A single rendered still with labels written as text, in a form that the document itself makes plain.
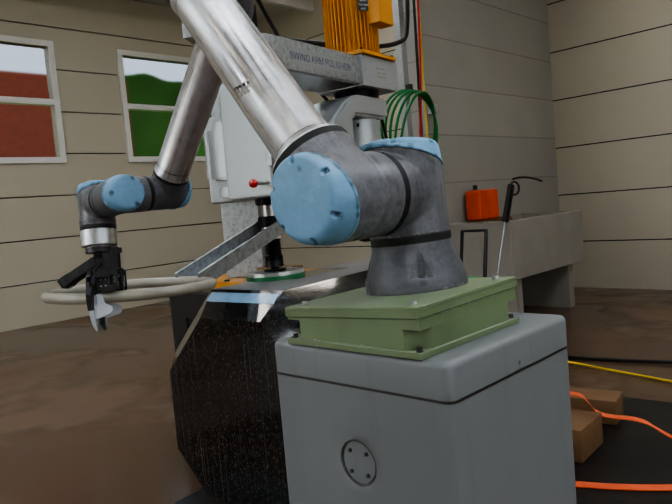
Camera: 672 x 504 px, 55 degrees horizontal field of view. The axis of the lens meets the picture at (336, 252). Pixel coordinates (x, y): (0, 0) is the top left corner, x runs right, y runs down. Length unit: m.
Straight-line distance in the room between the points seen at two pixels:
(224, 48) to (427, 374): 0.67
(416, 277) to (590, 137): 6.14
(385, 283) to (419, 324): 0.18
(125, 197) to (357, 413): 0.83
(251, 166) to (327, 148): 1.30
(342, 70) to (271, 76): 1.57
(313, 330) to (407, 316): 0.22
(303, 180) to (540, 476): 0.66
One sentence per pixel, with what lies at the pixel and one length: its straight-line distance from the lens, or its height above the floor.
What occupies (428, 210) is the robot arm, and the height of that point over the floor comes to 1.07.
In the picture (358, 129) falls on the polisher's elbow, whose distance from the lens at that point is 2.86.
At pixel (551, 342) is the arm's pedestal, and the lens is 1.24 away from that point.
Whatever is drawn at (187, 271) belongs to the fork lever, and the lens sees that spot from 2.19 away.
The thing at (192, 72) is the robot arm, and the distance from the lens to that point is 1.56.
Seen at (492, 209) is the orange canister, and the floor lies 0.94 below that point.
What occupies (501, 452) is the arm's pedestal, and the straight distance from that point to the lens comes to 1.11.
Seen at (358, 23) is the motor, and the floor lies 1.86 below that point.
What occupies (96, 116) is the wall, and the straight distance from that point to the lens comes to 8.76.
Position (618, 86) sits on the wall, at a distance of 7.14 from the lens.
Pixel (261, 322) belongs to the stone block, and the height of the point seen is 0.76.
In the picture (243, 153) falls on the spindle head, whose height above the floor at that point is 1.30.
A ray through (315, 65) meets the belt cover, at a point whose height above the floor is 1.63.
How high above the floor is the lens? 1.09
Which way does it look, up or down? 4 degrees down
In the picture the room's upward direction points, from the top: 5 degrees counter-clockwise
